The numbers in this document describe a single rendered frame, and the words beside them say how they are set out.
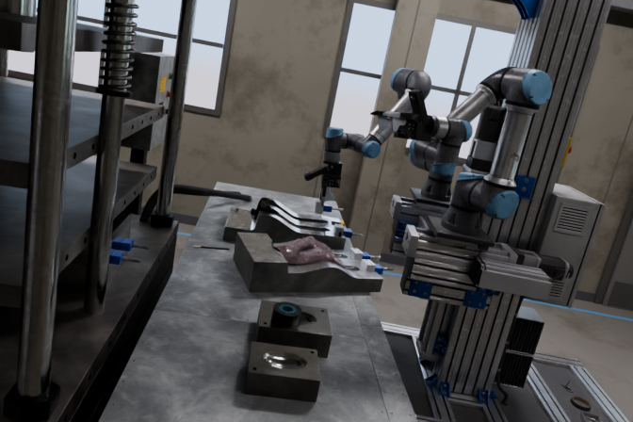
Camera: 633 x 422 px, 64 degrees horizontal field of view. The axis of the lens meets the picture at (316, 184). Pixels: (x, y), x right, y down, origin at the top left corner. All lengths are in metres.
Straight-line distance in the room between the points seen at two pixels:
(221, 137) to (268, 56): 0.77
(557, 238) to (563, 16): 0.89
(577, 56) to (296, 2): 2.49
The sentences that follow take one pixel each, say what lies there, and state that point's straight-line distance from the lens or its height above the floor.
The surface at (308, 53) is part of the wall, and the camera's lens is 4.18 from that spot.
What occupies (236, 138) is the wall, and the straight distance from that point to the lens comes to 4.29.
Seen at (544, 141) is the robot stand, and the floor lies 1.43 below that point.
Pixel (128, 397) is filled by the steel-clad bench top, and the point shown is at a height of 0.80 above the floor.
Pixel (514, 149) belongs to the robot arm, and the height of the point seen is 1.41.
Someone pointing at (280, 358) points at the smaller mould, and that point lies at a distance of 1.33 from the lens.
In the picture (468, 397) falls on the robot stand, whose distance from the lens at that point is 2.61.
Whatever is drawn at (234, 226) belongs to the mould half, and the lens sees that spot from 2.10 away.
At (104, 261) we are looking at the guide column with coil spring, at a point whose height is 0.94.
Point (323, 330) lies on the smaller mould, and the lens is 1.44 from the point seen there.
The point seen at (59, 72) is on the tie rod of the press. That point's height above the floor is 1.47.
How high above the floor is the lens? 1.57
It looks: 14 degrees down
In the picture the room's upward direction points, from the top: 11 degrees clockwise
